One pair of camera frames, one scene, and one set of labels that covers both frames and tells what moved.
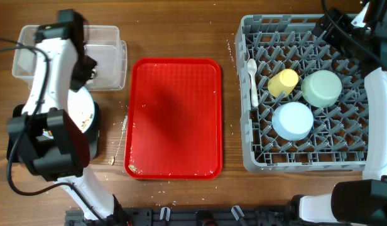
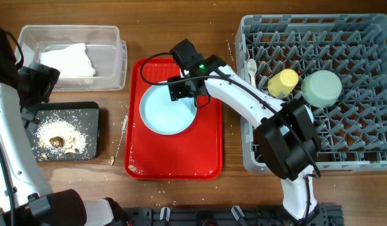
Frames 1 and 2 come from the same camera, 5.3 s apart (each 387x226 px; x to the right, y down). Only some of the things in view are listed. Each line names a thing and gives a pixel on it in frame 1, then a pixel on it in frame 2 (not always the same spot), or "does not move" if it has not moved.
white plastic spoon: [252, 67] does not move
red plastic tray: [173, 119] does not move
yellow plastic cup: [284, 81] does not move
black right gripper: [333, 34] to [176, 89]
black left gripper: [78, 83] to [48, 78]
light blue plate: [81, 107] to [163, 115]
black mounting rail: [218, 216] does not move
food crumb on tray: [132, 168] does not move
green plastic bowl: [321, 88] does not move
